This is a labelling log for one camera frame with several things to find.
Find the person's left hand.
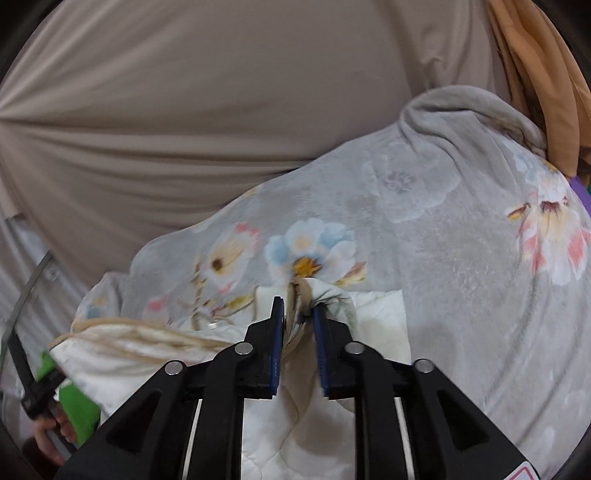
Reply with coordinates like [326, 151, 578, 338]
[33, 402, 77, 467]

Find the beige curtain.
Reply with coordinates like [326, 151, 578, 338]
[1, 1, 507, 283]

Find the green object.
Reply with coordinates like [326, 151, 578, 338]
[33, 380, 101, 453]

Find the orange fabric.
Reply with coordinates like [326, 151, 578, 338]
[486, 1, 590, 186]

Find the grey floral blanket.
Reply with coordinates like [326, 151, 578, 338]
[50, 86, 590, 479]

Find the cream quilted jacket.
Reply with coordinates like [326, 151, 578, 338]
[49, 279, 411, 479]

